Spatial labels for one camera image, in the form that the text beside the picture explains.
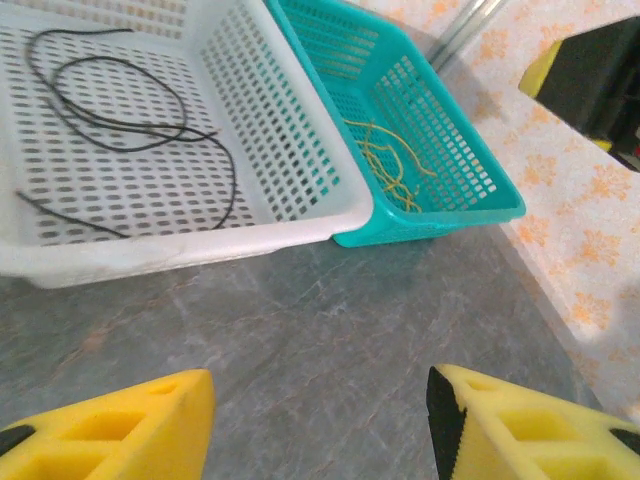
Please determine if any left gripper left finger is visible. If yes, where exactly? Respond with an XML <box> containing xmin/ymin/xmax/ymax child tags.
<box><xmin>0</xmin><ymin>368</ymin><xmax>217</xmax><ymax>480</ymax></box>

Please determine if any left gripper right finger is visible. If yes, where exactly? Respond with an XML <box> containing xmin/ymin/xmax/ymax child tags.
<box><xmin>426</xmin><ymin>363</ymin><xmax>640</xmax><ymax>480</ymax></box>

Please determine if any white perforated plastic basket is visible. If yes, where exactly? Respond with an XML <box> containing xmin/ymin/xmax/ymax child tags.
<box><xmin>0</xmin><ymin>0</ymin><xmax>375</xmax><ymax>291</ymax></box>

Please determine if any thin black cable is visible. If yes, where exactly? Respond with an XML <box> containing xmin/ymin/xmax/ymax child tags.
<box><xmin>53</xmin><ymin>56</ymin><xmax>187</xmax><ymax>151</ymax></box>
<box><xmin>25</xmin><ymin>28</ymin><xmax>221</xmax><ymax>141</ymax></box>

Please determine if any thin yellow cable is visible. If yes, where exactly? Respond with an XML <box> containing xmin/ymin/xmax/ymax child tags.
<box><xmin>367</xmin><ymin>119</ymin><xmax>437</xmax><ymax>177</ymax></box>
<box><xmin>369</xmin><ymin>164</ymin><xmax>422</xmax><ymax>212</ymax></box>
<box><xmin>344</xmin><ymin>118</ymin><xmax>406</xmax><ymax>191</ymax></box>

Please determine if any teal perforated plastic basket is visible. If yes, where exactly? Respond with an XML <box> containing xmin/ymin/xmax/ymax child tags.
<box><xmin>264</xmin><ymin>0</ymin><xmax>528</xmax><ymax>250</ymax></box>

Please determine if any bundle of coloured wires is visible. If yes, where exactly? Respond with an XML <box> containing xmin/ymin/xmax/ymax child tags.
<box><xmin>16</xmin><ymin>132</ymin><xmax>237</xmax><ymax>237</ymax></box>

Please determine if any aluminium frame post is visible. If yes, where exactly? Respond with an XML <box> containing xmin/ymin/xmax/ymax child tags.
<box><xmin>430</xmin><ymin>0</ymin><xmax>497</xmax><ymax>69</ymax></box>

